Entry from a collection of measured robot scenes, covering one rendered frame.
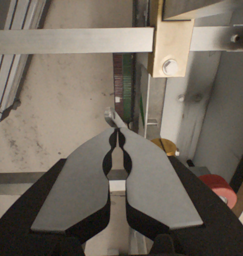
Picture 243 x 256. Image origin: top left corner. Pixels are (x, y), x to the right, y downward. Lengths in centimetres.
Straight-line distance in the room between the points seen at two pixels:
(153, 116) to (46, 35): 29
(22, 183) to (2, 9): 79
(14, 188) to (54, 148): 107
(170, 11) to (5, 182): 38
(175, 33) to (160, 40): 2
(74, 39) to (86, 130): 106
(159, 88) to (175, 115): 16
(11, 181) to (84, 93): 86
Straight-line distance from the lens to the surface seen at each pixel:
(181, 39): 26
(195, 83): 52
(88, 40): 26
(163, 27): 25
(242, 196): 40
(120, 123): 15
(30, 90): 127
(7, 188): 40
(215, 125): 54
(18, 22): 95
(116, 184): 33
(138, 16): 38
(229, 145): 49
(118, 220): 215
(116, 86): 39
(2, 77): 105
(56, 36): 27
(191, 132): 60
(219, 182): 33
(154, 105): 42
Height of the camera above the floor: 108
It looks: 60 degrees down
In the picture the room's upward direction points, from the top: 177 degrees clockwise
